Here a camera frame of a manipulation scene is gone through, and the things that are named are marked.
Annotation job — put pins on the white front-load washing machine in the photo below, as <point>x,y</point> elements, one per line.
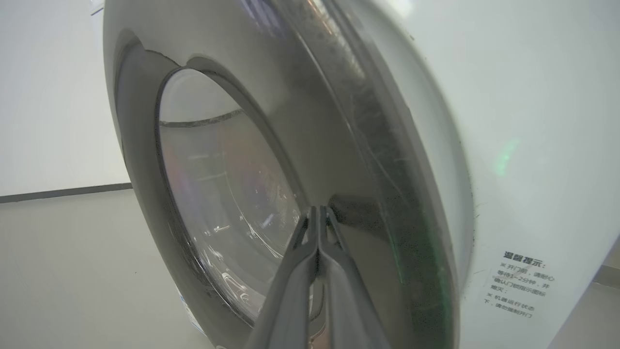
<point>533,121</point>

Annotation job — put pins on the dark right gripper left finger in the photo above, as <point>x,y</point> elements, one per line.
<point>290,300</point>

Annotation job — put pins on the black round washer door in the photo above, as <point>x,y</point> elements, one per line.
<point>300,121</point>

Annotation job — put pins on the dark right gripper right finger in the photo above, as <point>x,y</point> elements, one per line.
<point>346,305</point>

